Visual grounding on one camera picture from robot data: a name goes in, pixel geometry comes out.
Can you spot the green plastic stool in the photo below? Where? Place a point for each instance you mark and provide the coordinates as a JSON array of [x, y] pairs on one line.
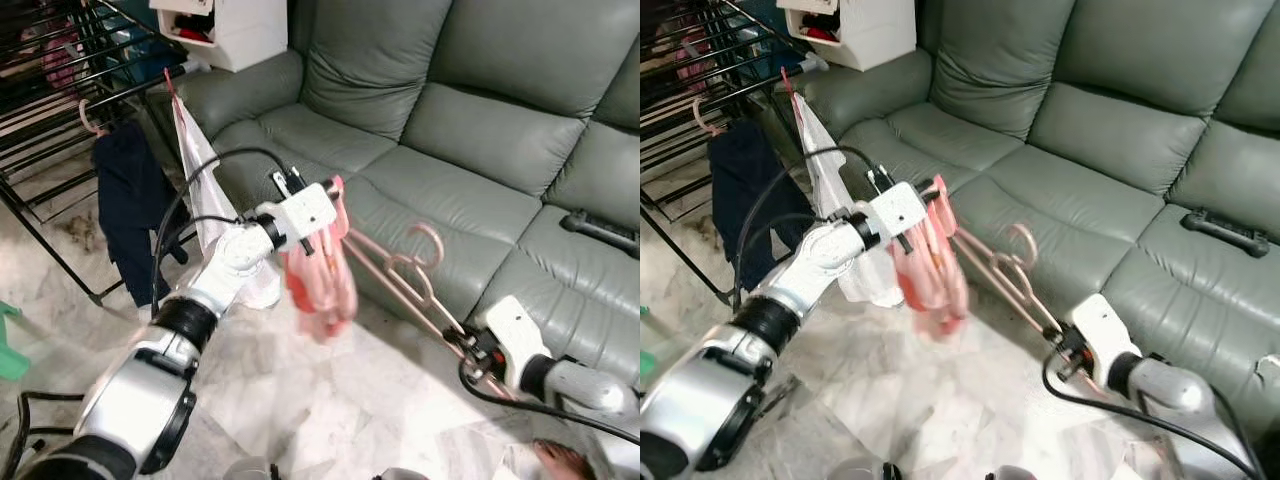
[[10, 350], [646, 365]]

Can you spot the magenta garment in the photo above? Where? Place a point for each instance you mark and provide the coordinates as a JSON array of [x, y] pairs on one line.
[[697, 60], [62, 60]]

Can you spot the grey green leather sofa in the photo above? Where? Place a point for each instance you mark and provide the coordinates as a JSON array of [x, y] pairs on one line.
[[1100, 130], [480, 130]]

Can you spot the black elongated device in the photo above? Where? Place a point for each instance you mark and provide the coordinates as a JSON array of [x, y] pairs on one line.
[[1225, 232], [600, 232]]

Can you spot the navy blue garment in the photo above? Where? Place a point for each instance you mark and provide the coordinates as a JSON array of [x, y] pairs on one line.
[[130, 200], [745, 190]]

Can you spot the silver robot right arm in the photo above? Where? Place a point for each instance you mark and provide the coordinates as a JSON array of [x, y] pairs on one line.
[[590, 385], [1180, 390]]

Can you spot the red hanger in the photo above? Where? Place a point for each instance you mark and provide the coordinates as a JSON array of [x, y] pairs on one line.
[[786, 82], [171, 82]]

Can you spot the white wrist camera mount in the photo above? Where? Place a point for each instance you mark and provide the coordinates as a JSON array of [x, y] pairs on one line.
[[895, 212], [1105, 335], [520, 335], [300, 212]]

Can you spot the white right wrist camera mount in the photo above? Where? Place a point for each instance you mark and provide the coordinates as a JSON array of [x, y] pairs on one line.
[[520, 335], [1105, 335]]

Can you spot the person bare foot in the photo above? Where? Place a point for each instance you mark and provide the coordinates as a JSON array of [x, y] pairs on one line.
[[565, 462]]

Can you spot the grey robot right leg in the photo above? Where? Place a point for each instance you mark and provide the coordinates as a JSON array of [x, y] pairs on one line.
[[402, 474], [1012, 473]]

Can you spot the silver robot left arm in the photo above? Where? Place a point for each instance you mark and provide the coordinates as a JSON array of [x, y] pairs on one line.
[[225, 265], [830, 255]]

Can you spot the grey robot leg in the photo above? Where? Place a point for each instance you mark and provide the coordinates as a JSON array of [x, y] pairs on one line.
[[1012, 473], [865, 470], [402, 474], [252, 470]]

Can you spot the black metal drying rack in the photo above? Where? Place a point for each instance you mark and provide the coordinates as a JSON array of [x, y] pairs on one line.
[[750, 87], [140, 88]]

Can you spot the pink coral garment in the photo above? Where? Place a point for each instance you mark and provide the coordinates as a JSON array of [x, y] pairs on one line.
[[930, 285], [320, 290]]

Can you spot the grey robot left leg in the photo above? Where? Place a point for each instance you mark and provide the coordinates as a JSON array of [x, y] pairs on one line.
[[865, 470], [252, 470]]

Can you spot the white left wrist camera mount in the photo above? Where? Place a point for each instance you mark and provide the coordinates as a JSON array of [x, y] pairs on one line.
[[895, 212], [300, 212]]

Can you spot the white storage box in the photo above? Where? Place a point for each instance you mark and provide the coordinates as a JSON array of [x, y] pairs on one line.
[[880, 35], [250, 35]]

